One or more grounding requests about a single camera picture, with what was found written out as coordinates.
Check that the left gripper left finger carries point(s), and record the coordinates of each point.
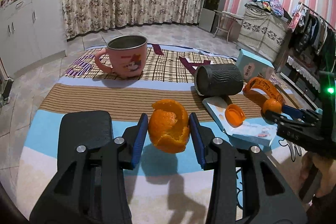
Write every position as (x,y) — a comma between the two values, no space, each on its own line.
(88,186)

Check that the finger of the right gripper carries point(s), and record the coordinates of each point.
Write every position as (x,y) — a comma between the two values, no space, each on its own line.
(292,112)

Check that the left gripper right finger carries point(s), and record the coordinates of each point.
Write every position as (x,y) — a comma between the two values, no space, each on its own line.
(247,187)

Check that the whole orange mandarin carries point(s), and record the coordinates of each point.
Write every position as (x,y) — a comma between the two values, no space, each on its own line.
(272,105)

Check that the orange snack bag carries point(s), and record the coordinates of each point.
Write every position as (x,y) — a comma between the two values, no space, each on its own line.
(266,86)

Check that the black ribbed paper cup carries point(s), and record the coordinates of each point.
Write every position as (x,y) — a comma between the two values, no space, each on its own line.
(218,80)

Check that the peeled orange peel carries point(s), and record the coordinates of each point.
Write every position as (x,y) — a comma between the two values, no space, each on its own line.
(168,126)

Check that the person right hand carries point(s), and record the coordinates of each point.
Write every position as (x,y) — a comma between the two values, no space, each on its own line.
(325,177)

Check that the brown phone case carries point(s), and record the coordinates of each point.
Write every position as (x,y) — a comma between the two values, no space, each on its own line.
(286,92)

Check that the low shelf with lace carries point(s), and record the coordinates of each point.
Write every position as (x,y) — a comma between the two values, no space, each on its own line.
(299,77)

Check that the white paper card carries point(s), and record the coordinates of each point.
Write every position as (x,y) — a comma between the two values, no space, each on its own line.
(254,130)

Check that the orange bottle cap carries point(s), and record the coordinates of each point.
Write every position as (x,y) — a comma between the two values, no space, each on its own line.
(234,115)

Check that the teal cardboard box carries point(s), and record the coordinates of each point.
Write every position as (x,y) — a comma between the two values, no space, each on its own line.
(251,65)

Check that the cartoon striped blanket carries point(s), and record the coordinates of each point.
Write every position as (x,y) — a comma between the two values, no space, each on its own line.
(163,187)

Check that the clothes rack with garments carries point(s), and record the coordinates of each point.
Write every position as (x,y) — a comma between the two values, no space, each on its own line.
(312,40)

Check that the covered chest with cloth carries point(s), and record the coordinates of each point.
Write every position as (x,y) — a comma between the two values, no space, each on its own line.
(262,32)

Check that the pile of folded clothes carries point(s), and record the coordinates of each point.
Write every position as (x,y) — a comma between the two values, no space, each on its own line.
(272,6)

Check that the pink cartoon mug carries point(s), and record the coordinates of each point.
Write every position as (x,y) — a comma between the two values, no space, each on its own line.
(124,55)

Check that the water dispenser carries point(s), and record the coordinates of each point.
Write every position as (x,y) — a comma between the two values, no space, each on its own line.
(209,14)

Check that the white cabinet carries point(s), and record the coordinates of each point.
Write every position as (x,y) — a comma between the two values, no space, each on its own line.
(32,33)

